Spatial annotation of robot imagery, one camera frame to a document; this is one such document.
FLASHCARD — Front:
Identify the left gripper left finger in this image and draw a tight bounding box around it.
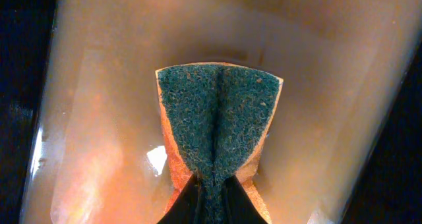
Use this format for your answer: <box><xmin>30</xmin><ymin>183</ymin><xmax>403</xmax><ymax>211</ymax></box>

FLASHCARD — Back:
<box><xmin>158</xmin><ymin>175</ymin><xmax>202</xmax><ymax>224</ymax></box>

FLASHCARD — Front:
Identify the green and orange sponge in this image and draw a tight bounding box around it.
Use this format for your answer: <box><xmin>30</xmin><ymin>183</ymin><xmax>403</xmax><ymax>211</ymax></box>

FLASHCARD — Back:
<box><xmin>156</xmin><ymin>62</ymin><xmax>283</xmax><ymax>223</ymax></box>

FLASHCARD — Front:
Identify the black rectangular water tray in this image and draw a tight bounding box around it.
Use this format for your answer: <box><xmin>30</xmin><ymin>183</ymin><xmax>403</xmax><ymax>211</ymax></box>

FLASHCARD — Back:
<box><xmin>1</xmin><ymin>0</ymin><xmax>421</xmax><ymax>223</ymax></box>

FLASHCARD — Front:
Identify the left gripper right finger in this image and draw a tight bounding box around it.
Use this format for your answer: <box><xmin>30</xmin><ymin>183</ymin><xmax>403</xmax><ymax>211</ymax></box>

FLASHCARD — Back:
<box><xmin>224</xmin><ymin>176</ymin><xmax>268</xmax><ymax>224</ymax></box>

